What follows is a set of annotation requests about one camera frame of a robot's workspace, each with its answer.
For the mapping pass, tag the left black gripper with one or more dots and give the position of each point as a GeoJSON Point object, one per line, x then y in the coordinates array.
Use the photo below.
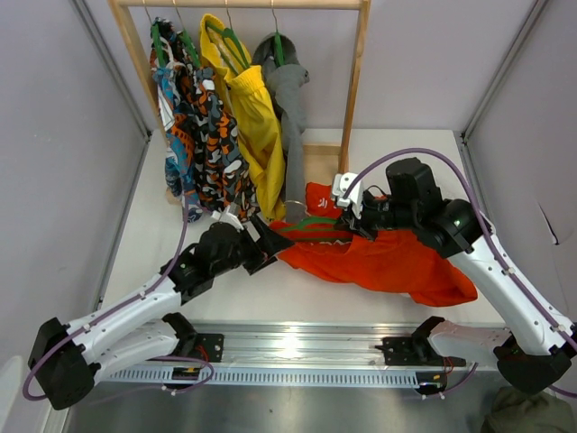
{"type": "Point", "coordinates": [270, 242]}

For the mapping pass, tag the black orange camouflage shorts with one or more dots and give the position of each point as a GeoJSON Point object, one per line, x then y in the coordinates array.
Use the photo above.
{"type": "Point", "coordinates": [221, 173]}

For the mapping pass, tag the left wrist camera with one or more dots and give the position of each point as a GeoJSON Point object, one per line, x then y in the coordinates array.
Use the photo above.
{"type": "Point", "coordinates": [230, 215]}

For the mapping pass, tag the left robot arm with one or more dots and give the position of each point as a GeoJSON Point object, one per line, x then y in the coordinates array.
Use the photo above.
{"type": "Point", "coordinates": [68, 360]}

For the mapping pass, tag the blue orange patterned shorts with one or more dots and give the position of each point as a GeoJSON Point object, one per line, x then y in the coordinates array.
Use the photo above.
{"type": "Point", "coordinates": [174, 112]}

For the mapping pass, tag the green hanger of orange shorts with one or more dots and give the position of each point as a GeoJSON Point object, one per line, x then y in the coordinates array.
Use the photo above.
{"type": "Point", "coordinates": [314, 225]}

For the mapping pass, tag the green hanger of blue shorts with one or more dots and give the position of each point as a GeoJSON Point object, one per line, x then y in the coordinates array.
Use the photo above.
{"type": "Point", "coordinates": [155, 37]}

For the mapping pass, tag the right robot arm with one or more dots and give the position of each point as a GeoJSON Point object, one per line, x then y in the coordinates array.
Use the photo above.
{"type": "Point", "coordinates": [536, 347]}

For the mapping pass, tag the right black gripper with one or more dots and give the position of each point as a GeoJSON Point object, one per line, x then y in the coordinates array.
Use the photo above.
{"type": "Point", "coordinates": [360, 225]}

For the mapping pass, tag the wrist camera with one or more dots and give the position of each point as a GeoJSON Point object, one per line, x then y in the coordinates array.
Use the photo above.
{"type": "Point", "coordinates": [230, 215]}
{"type": "Point", "coordinates": [347, 192]}

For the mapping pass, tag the grey shorts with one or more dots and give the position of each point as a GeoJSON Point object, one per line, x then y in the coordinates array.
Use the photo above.
{"type": "Point", "coordinates": [284, 85]}

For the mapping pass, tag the green hanger of yellow shorts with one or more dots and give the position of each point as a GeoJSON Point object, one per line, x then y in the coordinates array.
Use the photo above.
{"type": "Point", "coordinates": [229, 45]}

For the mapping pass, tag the aluminium rail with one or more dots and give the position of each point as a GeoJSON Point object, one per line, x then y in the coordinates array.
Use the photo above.
{"type": "Point", "coordinates": [292, 354]}

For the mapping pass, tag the olive green cloth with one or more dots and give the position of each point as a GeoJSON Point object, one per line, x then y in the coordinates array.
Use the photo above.
{"type": "Point", "coordinates": [515, 411]}

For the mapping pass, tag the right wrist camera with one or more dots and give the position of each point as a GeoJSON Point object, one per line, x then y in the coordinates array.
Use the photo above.
{"type": "Point", "coordinates": [347, 192]}

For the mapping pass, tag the wooden clothes rack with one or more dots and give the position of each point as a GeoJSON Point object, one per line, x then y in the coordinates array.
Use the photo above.
{"type": "Point", "coordinates": [322, 160]}

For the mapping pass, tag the yellow shorts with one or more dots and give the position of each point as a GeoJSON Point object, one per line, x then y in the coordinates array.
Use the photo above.
{"type": "Point", "coordinates": [248, 100]}

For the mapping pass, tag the green hanger of grey shorts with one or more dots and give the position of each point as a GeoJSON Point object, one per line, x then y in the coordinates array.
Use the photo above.
{"type": "Point", "coordinates": [278, 49]}

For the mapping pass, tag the green hanger of camouflage shorts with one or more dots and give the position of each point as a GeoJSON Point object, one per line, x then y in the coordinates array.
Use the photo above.
{"type": "Point", "coordinates": [185, 37]}

